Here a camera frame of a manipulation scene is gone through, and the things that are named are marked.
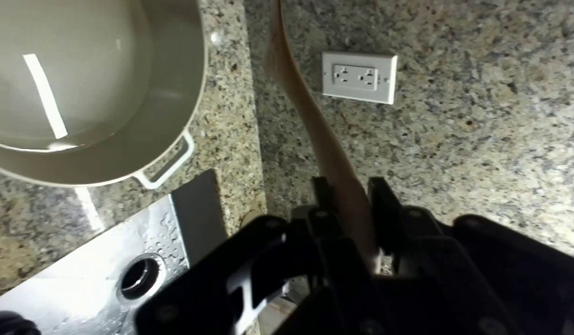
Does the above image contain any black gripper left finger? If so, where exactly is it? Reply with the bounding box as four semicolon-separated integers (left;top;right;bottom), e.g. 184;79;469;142
133;176;376;335

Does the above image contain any white wall outlet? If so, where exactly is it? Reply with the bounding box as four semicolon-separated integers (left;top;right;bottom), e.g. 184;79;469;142
320;51;400;107

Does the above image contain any white pot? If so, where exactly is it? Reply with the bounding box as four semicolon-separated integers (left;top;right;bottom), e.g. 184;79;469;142
0;0;208;192

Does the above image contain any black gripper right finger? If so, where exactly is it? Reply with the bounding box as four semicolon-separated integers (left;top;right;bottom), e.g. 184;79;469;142
366;176;574;335

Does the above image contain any stainless steel sink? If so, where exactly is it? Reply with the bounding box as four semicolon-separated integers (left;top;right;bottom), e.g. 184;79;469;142
0;170;228;335

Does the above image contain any wooden cooking stick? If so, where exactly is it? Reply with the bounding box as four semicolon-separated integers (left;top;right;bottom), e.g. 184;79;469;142
264;0;378;263

